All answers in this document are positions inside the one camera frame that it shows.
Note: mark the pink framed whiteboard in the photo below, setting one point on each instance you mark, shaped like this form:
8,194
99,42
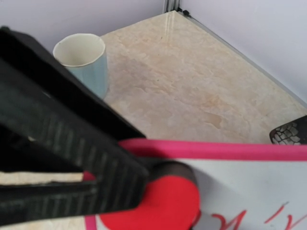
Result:
242,186

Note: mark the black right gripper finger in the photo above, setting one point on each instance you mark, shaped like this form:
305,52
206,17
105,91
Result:
51,123

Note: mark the black floral square plate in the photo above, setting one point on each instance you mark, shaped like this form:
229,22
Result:
291,133

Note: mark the left aluminium frame post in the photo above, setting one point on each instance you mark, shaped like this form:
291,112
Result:
174,5

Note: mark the red black whiteboard eraser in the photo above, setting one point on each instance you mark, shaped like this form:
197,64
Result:
171,202

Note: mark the light blue ceramic mug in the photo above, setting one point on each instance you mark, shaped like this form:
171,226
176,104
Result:
84,55

